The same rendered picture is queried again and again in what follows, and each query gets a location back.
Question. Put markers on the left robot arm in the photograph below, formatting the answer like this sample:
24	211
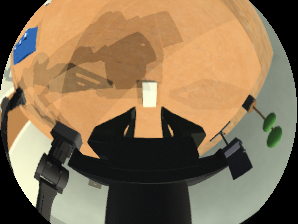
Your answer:
5	105

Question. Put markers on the blue rack of bins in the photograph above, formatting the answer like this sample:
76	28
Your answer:
25	49

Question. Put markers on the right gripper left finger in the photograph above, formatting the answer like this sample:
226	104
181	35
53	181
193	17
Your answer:
117	125

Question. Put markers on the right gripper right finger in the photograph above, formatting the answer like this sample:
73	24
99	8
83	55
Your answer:
180	127

